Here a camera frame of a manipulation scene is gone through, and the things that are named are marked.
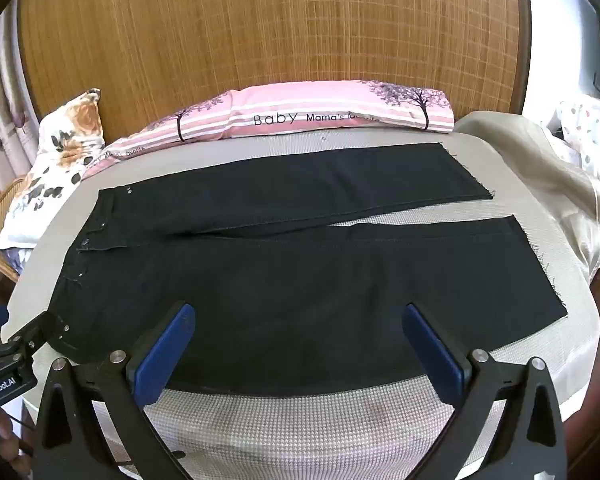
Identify pink printed cloth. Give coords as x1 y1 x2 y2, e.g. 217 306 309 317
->
80 81 456 181

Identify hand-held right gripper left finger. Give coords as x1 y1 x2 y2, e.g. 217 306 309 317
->
32 301 197 480

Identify black pants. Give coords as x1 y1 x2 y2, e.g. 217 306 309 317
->
49 142 568 397

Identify beige blanket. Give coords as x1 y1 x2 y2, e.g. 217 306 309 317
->
452 110 600 291

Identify bamboo mat headboard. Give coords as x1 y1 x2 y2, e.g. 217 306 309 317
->
17 0 532 148

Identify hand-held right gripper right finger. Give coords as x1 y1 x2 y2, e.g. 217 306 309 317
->
401 302 568 480

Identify floral pillow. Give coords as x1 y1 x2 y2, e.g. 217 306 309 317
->
0 87 106 251

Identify white spotted cloth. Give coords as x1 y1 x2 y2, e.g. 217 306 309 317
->
555 95 600 201

